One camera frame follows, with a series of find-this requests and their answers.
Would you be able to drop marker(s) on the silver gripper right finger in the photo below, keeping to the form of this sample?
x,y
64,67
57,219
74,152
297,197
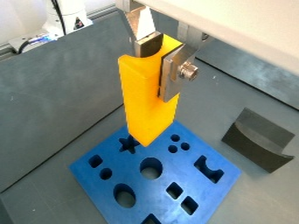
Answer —
x,y
177,68

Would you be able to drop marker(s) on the blue shape sorting board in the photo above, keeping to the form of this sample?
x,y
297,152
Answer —
x,y
170,182

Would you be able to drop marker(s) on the dark grey arch holder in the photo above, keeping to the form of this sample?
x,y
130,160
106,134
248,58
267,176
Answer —
x,y
259,140

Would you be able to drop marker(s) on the yellow arch block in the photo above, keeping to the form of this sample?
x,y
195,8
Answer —
x,y
148,114

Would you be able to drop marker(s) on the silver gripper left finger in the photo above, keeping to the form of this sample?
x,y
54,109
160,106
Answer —
x,y
146,38

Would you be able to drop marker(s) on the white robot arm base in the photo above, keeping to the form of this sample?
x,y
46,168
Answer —
x,y
65,18

